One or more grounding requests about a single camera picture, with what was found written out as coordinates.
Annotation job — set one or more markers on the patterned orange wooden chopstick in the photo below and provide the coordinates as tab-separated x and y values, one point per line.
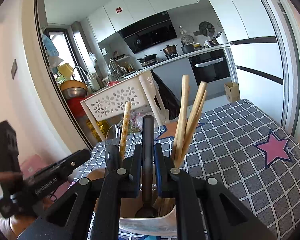
124	130

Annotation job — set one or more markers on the bamboo chopstick blue band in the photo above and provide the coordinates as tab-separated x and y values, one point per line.
182	121

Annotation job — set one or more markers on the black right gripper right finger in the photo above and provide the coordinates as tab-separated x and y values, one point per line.
166	186

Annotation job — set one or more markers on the beige plastic utensil holder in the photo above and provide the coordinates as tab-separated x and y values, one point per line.
139	218

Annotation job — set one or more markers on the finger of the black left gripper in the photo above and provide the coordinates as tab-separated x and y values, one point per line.
65	167

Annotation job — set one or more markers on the white upper cabinets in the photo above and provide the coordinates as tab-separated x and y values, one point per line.
115	15

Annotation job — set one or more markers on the black built-in oven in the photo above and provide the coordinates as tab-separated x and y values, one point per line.
210	66

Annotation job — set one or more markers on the steel cooking pot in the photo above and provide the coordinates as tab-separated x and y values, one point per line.
168	50

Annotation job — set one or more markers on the grey checked tablecloth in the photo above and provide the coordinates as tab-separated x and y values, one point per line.
255	158

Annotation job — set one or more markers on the cardboard box on floor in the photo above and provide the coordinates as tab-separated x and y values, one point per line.
232	91

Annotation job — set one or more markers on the beige plastic chair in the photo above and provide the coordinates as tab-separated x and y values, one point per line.
139	89

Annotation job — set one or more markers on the metal bowl yellow lid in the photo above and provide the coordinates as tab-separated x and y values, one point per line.
73	89

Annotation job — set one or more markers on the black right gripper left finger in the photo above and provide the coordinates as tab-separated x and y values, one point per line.
131	182

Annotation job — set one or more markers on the white refrigerator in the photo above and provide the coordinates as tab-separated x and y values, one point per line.
256	53

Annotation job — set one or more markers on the black wok on stove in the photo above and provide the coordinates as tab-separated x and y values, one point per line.
147	58

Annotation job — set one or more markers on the pink cushion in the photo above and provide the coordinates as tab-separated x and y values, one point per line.
35	166

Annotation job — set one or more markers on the black range hood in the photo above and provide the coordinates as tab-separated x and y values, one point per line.
148	32

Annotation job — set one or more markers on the red gas cylinder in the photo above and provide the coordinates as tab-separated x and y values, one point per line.
76	107

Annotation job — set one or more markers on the left hand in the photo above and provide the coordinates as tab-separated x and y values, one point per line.
13	226

